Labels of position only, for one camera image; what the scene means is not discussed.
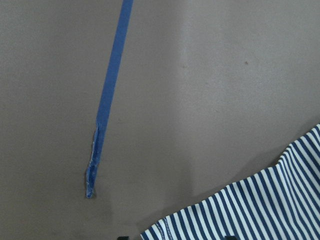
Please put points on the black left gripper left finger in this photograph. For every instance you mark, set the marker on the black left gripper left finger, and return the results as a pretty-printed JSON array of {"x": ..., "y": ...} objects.
[{"x": 123, "y": 238}]

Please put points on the brown paper table cover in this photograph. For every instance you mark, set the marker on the brown paper table cover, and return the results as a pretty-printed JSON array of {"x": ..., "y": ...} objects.
[{"x": 208, "y": 92}]

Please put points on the navy white striped polo shirt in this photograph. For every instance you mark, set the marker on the navy white striped polo shirt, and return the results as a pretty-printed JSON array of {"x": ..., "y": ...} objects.
[{"x": 281, "y": 202}]

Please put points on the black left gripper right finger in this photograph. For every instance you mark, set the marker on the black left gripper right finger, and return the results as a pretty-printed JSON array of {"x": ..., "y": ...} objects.
[{"x": 230, "y": 238}]

